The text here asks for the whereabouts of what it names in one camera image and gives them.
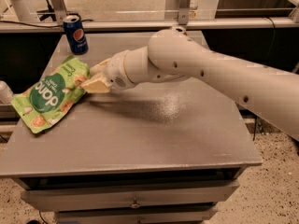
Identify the grey drawer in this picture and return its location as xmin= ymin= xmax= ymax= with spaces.
xmin=21 ymin=180 xmax=239 ymax=212
xmin=55 ymin=205 xmax=217 ymax=224

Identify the white cylinder at left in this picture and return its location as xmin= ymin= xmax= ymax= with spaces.
xmin=0 ymin=81 xmax=13 ymax=105

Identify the grey lower drawer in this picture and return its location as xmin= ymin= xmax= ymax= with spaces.
xmin=55 ymin=205 xmax=217 ymax=224

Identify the orange soda can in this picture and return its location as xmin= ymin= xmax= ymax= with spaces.
xmin=171 ymin=26 xmax=187 ymax=35

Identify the blue Pepsi can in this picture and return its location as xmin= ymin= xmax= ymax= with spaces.
xmin=63 ymin=15 xmax=89 ymax=54

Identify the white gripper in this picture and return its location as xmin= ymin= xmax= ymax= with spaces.
xmin=81 ymin=50 xmax=135 ymax=93

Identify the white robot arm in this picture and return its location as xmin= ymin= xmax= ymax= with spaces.
xmin=81 ymin=29 xmax=299 ymax=140

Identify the green rice chip bag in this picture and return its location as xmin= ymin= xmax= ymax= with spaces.
xmin=11 ymin=56 xmax=90 ymax=133

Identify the metal rail frame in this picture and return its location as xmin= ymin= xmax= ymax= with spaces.
xmin=1 ymin=0 xmax=299 ymax=31

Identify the grey upper drawer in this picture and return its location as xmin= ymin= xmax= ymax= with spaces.
xmin=21 ymin=180 xmax=239 ymax=212

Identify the white pipe top left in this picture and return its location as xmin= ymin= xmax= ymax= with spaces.
xmin=9 ymin=0 xmax=40 ymax=22

